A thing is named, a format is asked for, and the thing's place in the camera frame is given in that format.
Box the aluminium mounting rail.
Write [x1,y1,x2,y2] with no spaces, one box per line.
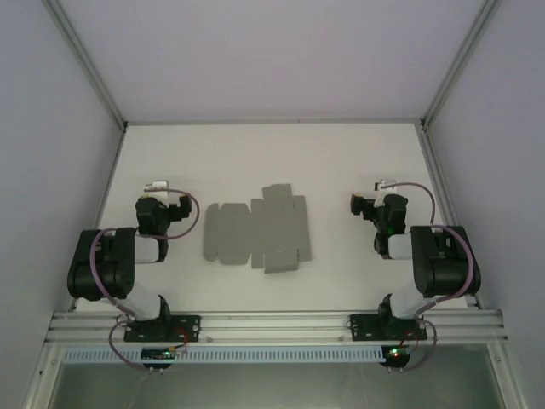
[44,308,510,344]

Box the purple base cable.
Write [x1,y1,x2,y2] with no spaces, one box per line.
[402,319,436,372]
[109,314,148,371]

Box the grey metal sheet panel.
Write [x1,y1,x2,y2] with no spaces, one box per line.
[53,361,502,409]

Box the grey paper box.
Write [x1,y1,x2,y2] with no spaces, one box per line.
[203,182,313,275]

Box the aluminium frame leg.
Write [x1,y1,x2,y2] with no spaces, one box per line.
[487,343,531,409]
[23,344,65,409]

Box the aluminium frame post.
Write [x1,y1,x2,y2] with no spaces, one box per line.
[420,0,506,129]
[42,0,129,129]

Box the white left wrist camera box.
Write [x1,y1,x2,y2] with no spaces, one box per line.
[143,180,171,205]

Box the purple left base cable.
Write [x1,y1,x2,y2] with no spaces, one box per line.
[109,314,148,371]

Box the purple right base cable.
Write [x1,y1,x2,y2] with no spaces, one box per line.
[402,319,436,372]

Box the slotted light blue cable duct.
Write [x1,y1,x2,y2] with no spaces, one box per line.
[62,345,384,364]

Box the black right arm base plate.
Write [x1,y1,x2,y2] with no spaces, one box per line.
[348,313,428,343]

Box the left circuit board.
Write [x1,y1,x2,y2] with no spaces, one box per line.
[140,347,176,363]

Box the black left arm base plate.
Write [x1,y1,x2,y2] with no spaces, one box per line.
[123,314,202,343]

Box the aluminium table side rail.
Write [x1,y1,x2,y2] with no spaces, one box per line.
[66,123,129,314]
[416,122,480,310]

